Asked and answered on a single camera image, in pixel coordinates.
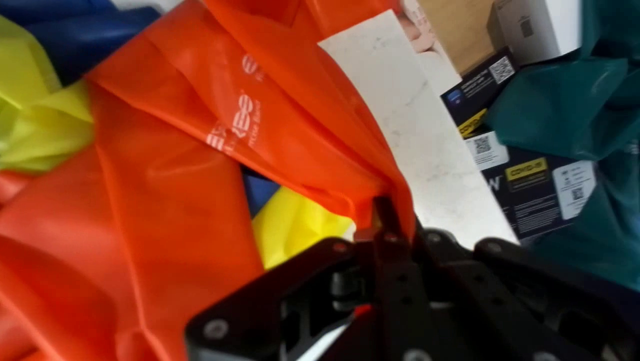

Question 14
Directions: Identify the black labelled box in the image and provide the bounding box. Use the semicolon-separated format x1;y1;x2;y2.
443;49;599;242

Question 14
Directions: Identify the teal plastic bag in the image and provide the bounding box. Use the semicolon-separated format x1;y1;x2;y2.
489;0;640;291

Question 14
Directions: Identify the orange resistance band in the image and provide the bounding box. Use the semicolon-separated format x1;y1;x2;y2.
0;0;414;361

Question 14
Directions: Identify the brown cardboard box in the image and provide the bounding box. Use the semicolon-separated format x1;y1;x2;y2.
420;0;496;74

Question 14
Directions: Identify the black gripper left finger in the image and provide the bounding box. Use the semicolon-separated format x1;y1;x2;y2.
185;236;385;361

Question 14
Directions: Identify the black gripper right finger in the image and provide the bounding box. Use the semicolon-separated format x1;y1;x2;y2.
373;194;640;361

